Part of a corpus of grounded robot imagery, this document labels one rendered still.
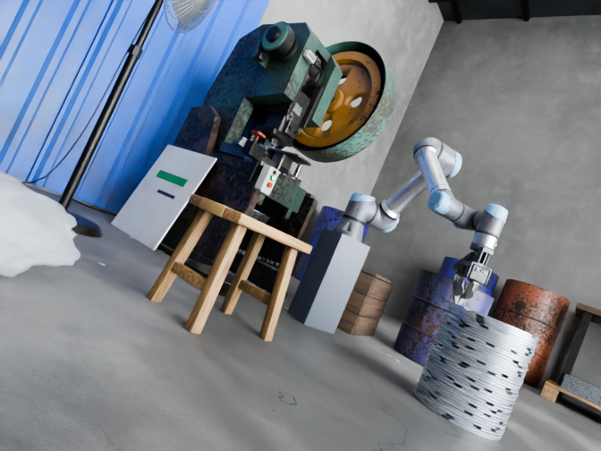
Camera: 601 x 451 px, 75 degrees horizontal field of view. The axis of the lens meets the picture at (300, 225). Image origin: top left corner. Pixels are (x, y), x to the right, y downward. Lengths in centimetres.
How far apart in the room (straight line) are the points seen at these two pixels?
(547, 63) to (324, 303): 486
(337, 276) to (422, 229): 361
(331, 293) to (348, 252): 21
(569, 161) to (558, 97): 85
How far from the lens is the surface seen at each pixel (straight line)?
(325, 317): 189
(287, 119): 238
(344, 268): 187
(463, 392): 142
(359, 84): 281
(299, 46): 243
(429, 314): 227
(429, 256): 528
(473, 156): 560
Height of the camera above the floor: 30
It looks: 3 degrees up
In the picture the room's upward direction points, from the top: 23 degrees clockwise
